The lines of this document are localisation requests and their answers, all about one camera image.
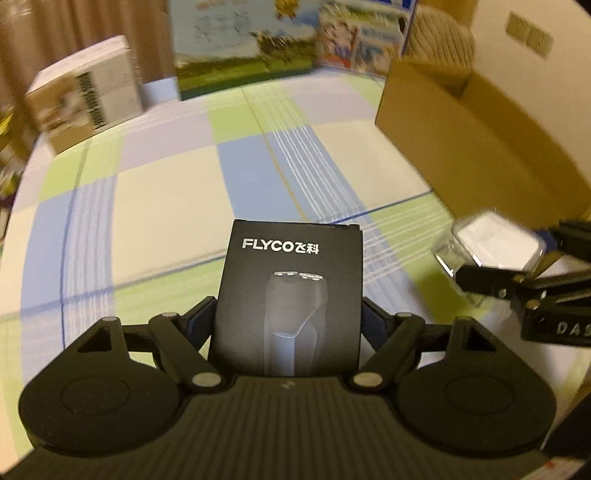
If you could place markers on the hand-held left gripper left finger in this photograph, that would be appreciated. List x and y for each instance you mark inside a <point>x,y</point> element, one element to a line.
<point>203,321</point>

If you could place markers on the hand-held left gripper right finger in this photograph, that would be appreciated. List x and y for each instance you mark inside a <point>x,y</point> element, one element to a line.
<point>370,321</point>

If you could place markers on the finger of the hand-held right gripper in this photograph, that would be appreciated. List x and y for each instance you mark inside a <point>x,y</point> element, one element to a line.
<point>570,237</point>
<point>489,279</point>

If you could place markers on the clear plastic box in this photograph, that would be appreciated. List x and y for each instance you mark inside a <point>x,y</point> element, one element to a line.
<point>489,240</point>

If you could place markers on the black shaver box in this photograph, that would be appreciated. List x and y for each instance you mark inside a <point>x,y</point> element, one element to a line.
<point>286,300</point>

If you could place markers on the brown cardboard box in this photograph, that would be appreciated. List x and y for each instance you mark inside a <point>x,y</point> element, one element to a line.
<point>498,152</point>

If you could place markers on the beige quilted chair cover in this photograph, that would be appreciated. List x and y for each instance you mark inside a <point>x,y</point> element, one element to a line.
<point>438,34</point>

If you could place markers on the white beige appliance box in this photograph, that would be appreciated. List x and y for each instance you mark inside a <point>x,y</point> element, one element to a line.
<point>83,97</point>

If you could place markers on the green cow milk carton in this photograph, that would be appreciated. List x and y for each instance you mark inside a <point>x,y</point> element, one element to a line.
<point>240,46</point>

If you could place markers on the brown patterned curtain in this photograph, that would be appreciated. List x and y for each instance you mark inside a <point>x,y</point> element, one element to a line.
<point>69,27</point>

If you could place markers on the gold wall socket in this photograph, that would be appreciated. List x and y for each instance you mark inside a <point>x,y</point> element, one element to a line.
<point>517,28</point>
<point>541,42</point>

